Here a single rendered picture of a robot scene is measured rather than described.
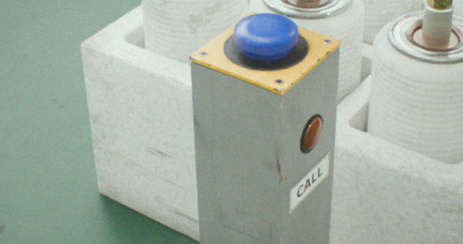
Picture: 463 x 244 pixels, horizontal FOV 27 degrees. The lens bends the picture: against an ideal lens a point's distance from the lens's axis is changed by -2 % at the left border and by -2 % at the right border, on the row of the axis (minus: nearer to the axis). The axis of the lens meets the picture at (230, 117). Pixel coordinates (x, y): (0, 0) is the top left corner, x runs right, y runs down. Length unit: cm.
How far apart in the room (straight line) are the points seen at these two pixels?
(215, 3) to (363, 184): 20
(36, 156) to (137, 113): 21
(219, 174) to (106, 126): 30
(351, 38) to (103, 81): 24
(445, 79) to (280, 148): 17
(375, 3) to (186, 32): 17
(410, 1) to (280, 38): 31
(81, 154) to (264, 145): 47
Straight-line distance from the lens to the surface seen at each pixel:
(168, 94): 84
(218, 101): 61
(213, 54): 61
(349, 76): 81
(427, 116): 74
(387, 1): 87
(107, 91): 90
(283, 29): 60
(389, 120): 76
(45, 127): 110
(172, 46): 86
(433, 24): 74
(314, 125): 62
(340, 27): 78
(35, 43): 126
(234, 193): 65
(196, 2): 83
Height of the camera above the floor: 64
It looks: 36 degrees down
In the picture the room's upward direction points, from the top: 1 degrees counter-clockwise
